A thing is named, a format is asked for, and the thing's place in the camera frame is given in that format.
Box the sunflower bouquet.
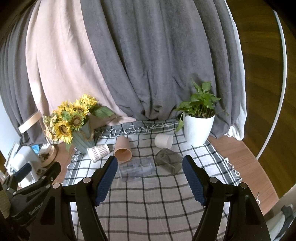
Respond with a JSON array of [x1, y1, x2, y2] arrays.
[[43, 94, 115, 151]]

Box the green ribbed vase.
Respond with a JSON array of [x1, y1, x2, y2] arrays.
[[71, 121, 97, 155]]

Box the checked tablecloth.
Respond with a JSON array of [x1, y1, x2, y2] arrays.
[[62, 119, 242, 241]]

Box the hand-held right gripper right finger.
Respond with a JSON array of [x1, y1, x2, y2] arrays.
[[182, 155, 272, 241]]

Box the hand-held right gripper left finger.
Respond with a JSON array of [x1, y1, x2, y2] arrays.
[[29, 155, 119, 241]]

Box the white patterned paper cup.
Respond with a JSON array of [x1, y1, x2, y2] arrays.
[[86, 143, 110, 163]]

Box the dark grey cloth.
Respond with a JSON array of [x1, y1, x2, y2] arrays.
[[280, 205, 296, 232]]

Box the round wooden box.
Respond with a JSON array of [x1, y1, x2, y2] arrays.
[[40, 144, 57, 168]]

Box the tan cup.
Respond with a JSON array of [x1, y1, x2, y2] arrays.
[[113, 136, 133, 162]]

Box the white curtain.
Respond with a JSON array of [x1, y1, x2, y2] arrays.
[[225, 21, 247, 141]]

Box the clear plastic cup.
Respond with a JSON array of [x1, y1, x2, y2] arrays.
[[118, 157, 155, 181]]

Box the smoky grey glass cup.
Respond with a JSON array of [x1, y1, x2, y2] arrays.
[[155, 147, 183, 175]]

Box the beige curtain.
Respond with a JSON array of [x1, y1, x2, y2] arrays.
[[25, 0, 137, 131]]

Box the white appliance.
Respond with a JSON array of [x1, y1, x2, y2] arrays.
[[10, 146, 41, 184]]

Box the white hoop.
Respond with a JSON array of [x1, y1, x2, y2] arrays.
[[254, 9, 288, 161]]

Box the green plant in white pot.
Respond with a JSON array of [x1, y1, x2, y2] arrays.
[[173, 77, 230, 146]]

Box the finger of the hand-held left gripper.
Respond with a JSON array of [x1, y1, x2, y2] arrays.
[[32, 161, 62, 189], [8, 163, 33, 186]]

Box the grey curtain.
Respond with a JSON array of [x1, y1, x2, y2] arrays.
[[0, 0, 246, 149]]

